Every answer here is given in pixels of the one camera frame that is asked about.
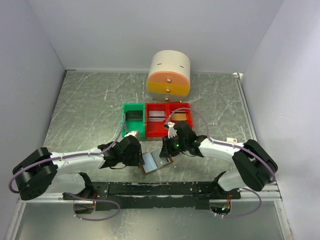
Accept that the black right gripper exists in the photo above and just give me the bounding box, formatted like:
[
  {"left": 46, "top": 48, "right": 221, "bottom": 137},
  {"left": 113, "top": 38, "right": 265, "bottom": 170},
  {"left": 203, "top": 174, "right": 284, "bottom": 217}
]
[{"left": 159, "top": 133, "right": 188, "bottom": 158}]

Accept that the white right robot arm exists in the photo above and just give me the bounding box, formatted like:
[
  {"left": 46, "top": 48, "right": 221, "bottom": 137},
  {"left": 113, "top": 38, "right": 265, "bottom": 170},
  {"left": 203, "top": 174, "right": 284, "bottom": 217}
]
[{"left": 159, "top": 121, "right": 278, "bottom": 199}]

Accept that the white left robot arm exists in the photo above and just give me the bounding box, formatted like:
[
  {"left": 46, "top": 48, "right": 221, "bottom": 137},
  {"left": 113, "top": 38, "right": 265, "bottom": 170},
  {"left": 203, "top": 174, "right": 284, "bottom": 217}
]
[{"left": 12, "top": 135, "right": 145, "bottom": 201}]

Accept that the gold card in bin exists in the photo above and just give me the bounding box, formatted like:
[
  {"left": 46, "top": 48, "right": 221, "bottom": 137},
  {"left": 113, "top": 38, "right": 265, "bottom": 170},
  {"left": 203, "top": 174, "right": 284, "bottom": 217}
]
[{"left": 170, "top": 111, "right": 187, "bottom": 122}]

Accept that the black card in bin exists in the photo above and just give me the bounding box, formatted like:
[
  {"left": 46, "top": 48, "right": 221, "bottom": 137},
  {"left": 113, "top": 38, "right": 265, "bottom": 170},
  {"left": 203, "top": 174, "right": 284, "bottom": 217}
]
[{"left": 125, "top": 110, "right": 144, "bottom": 121}]

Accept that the silver card in bin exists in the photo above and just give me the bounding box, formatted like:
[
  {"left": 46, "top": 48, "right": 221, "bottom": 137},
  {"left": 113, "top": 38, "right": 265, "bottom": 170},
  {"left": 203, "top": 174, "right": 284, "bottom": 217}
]
[{"left": 147, "top": 110, "right": 166, "bottom": 122}]

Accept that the white small card box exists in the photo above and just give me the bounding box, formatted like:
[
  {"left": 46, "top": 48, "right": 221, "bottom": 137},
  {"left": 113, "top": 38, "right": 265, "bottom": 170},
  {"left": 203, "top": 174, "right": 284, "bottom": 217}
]
[{"left": 226, "top": 137, "right": 238, "bottom": 143}]

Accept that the red bin right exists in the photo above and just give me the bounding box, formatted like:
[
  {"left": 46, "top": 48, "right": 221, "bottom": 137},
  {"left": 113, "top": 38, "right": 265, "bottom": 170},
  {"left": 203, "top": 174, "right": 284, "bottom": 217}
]
[{"left": 163, "top": 102, "right": 193, "bottom": 139}]

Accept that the red bin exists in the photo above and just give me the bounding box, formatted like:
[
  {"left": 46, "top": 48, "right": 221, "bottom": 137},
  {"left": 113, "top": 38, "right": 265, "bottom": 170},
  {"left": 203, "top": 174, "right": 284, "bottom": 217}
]
[
  {"left": 163, "top": 102, "right": 193, "bottom": 139},
  {"left": 145, "top": 102, "right": 169, "bottom": 138}
]

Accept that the green bin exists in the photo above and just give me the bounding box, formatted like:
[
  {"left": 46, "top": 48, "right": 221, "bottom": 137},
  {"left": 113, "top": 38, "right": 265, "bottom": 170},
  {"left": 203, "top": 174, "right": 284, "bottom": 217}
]
[{"left": 121, "top": 103, "right": 146, "bottom": 138}]

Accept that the red bin middle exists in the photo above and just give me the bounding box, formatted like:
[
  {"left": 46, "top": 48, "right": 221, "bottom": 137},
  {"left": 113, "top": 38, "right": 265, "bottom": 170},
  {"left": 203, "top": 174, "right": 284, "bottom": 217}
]
[{"left": 145, "top": 102, "right": 169, "bottom": 138}]

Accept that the white round drawer cabinet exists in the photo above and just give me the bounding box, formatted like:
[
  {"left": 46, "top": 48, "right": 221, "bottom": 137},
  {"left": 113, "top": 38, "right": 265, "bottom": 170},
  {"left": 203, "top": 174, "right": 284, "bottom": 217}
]
[{"left": 146, "top": 50, "right": 191, "bottom": 103}]

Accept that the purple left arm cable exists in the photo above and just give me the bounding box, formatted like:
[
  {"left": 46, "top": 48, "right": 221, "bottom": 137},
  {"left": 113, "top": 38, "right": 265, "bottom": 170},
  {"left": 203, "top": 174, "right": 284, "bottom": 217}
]
[{"left": 8, "top": 112, "right": 132, "bottom": 193}]

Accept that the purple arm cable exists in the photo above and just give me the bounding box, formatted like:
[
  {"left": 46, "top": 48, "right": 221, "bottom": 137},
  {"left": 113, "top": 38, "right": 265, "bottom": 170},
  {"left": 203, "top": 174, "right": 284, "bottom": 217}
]
[
  {"left": 163, "top": 107, "right": 277, "bottom": 185},
  {"left": 8, "top": 112, "right": 132, "bottom": 193}
]

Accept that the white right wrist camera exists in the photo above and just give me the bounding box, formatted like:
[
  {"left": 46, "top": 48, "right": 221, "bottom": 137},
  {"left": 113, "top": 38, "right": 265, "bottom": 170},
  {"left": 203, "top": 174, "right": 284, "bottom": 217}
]
[{"left": 164, "top": 121, "right": 177, "bottom": 139}]

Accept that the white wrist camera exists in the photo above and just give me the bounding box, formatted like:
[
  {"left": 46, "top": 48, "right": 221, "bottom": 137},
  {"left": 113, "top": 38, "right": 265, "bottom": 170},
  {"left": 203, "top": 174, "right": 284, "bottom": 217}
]
[
  {"left": 164, "top": 121, "right": 177, "bottom": 139},
  {"left": 124, "top": 130, "right": 140, "bottom": 139}
]

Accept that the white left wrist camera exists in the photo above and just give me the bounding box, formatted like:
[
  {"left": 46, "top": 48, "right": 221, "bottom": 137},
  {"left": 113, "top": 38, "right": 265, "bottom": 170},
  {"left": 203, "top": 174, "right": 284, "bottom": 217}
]
[{"left": 124, "top": 130, "right": 140, "bottom": 139}]

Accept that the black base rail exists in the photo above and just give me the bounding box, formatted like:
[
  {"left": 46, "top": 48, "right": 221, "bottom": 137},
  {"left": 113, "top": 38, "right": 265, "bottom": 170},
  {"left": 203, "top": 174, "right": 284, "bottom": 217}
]
[{"left": 62, "top": 181, "right": 242, "bottom": 215}]

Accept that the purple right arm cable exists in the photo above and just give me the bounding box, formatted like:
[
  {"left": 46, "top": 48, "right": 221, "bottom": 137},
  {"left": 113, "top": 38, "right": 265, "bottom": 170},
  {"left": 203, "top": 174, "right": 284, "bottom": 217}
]
[{"left": 163, "top": 107, "right": 277, "bottom": 185}]

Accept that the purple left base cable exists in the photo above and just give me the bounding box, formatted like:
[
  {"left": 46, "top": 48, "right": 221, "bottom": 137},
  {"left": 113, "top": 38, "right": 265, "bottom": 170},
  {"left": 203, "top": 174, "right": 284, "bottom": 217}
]
[{"left": 63, "top": 192, "right": 121, "bottom": 222}]

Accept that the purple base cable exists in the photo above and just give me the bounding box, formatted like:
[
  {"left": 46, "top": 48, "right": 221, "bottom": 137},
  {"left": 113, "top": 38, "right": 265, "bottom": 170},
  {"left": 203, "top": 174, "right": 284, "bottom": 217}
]
[
  {"left": 214, "top": 187, "right": 262, "bottom": 219},
  {"left": 63, "top": 192, "right": 121, "bottom": 222}
]

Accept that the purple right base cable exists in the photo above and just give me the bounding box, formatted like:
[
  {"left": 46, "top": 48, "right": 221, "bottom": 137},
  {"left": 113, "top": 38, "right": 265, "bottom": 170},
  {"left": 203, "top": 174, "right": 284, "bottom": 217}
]
[{"left": 214, "top": 187, "right": 262, "bottom": 219}]

